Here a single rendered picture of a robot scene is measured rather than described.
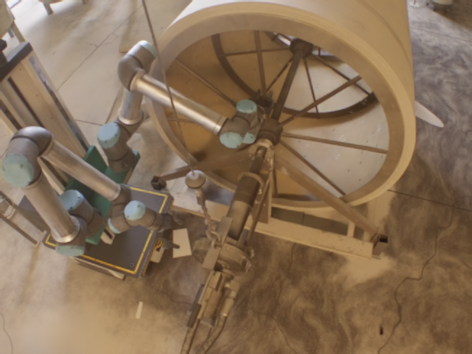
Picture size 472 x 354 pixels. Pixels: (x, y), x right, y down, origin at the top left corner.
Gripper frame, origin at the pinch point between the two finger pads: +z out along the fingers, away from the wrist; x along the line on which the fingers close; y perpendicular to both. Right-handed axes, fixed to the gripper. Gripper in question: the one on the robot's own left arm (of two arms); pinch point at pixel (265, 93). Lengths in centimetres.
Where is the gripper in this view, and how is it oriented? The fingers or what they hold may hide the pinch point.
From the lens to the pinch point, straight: 178.1
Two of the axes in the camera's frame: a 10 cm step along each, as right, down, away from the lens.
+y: -1.6, -5.8, -8.0
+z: 3.3, -8.0, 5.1
